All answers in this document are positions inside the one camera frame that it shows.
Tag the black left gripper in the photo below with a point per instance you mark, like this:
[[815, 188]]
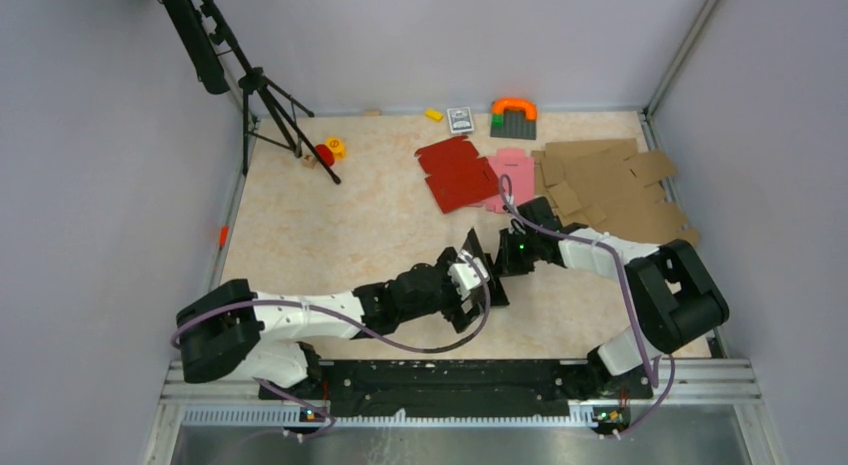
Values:
[[455, 313]]

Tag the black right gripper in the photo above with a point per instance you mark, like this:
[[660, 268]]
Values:
[[506, 263]]

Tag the black corrugated paper box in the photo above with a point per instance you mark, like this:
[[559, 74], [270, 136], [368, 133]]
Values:
[[485, 264]]

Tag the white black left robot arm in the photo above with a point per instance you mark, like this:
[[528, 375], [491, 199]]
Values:
[[234, 332]]

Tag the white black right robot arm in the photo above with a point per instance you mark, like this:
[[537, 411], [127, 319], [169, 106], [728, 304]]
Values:
[[670, 297]]

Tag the playing card deck box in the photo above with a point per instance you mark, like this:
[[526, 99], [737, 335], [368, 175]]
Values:
[[460, 121]]

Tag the pink flat cardboard sheet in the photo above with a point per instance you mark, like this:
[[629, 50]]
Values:
[[520, 167]]

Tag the red flat cardboard sheet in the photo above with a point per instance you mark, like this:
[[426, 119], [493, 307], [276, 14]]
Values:
[[456, 174]]

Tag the brown flat cardboard sheets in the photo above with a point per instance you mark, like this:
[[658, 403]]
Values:
[[612, 187]]

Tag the grey building baseplate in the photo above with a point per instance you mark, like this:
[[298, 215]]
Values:
[[515, 126]]

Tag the orange arch toy block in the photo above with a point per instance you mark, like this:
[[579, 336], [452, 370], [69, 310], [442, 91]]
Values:
[[526, 106]]

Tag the yellow small block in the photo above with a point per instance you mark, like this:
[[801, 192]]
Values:
[[434, 114]]

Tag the red yellow toy spool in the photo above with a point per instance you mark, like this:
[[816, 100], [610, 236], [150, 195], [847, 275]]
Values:
[[332, 150]]

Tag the small wooden cube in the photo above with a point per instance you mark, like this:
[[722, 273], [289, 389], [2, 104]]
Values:
[[309, 161]]

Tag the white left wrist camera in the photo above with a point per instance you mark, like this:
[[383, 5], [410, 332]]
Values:
[[468, 273]]

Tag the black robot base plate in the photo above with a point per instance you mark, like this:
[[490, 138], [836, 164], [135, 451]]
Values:
[[463, 388]]

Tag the orange clip on frame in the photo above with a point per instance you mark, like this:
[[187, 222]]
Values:
[[223, 236]]

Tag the black camera tripod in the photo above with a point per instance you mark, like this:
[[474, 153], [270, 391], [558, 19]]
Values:
[[221, 64]]

